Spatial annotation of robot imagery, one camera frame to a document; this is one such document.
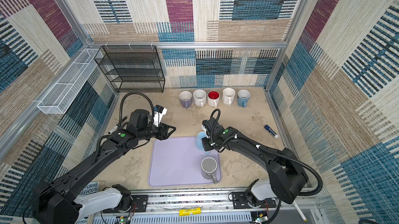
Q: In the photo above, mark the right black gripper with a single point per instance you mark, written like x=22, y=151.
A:
x=206, y=145

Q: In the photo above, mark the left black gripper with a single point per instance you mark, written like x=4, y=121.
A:
x=163, y=131

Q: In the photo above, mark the light blue mug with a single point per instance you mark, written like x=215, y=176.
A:
x=199, y=143

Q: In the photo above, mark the grey mug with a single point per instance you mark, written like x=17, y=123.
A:
x=209, y=167

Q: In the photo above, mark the purple mug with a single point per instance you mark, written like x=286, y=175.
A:
x=186, y=99

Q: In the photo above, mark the cream mug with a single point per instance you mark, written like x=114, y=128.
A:
x=199, y=98

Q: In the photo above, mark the white round mug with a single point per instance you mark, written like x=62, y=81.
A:
x=213, y=98

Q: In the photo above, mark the white tall mug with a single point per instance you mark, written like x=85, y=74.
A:
x=228, y=96

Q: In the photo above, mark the teal blue square mug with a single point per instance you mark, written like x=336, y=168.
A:
x=243, y=98

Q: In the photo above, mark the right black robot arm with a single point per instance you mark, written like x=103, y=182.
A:
x=288, y=177

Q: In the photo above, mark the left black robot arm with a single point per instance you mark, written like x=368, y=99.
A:
x=54, y=202

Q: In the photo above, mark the lavender plastic tray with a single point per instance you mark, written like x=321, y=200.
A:
x=177, y=161

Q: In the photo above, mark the blue white glue stick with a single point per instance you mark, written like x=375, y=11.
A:
x=271, y=131

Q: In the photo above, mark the black marker pen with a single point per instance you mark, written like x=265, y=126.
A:
x=116, y=126

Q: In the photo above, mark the yellow cylinder tube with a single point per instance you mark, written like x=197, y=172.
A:
x=190, y=211

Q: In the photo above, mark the white yellow pen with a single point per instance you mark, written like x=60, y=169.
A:
x=300, y=212

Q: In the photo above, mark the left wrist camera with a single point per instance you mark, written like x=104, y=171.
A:
x=159, y=112

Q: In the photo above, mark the aluminium rail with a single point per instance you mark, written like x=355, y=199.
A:
x=170, y=201

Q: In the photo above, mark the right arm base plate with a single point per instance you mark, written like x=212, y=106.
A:
x=240, y=201

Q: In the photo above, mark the black wire shelf rack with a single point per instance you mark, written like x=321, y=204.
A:
x=132, y=68

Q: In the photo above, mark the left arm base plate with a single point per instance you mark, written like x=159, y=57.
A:
x=138, y=204

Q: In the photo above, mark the white slotted cable duct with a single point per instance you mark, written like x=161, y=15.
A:
x=204, y=218

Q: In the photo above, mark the white wire mesh basket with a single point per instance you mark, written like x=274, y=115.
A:
x=63, y=93

